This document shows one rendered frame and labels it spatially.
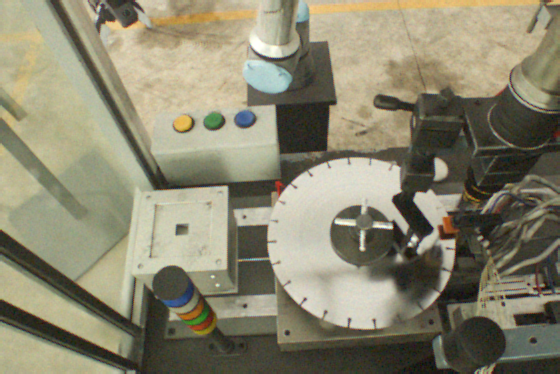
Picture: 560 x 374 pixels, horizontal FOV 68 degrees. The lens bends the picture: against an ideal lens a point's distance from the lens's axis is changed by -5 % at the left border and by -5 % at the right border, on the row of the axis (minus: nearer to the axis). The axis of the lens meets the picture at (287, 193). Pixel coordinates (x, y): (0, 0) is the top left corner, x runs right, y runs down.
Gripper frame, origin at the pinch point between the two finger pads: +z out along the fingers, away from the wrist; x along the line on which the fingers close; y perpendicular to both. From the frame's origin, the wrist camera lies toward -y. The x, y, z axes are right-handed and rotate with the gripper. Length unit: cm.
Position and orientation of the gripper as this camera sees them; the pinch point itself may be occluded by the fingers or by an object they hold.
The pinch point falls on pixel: (129, 43)
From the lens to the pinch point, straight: 124.8
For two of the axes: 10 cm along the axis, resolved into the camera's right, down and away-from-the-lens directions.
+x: -7.4, 6.0, -3.1
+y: -6.7, -6.3, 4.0
